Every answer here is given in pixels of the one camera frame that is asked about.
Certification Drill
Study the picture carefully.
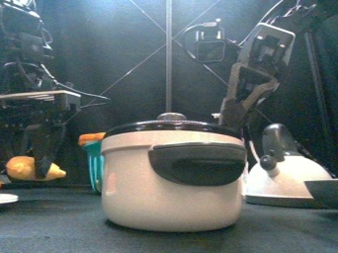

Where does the white toy kettle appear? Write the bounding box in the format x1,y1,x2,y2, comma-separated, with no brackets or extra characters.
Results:
244,123,335,210

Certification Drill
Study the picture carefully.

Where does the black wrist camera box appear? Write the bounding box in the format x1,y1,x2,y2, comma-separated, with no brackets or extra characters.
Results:
192,21,228,64

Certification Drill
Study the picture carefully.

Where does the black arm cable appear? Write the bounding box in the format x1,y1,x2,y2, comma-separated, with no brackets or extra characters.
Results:
41,63,111,110

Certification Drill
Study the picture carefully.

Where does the black pot lid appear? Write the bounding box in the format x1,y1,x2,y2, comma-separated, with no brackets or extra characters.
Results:
103,112,243,139

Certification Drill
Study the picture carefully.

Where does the white toy pot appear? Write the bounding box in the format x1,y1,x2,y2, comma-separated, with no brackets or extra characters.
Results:
99,129,248,233

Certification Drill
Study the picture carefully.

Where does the orange toy food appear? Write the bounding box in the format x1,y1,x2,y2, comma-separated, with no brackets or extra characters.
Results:
77,131,108,147

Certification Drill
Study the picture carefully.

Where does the yellow toy banana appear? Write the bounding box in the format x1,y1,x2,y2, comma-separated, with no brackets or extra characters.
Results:
4,155,67,182

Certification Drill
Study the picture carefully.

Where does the teal toy basket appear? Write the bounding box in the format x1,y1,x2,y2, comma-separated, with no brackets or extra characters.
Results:
80,140,106,194

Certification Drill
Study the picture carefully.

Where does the white plate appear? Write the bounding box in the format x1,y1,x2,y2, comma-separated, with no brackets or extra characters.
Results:
0,193,20,206

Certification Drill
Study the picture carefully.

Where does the grey metal frame pole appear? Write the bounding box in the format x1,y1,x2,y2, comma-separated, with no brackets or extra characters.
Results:
164,0,174,114

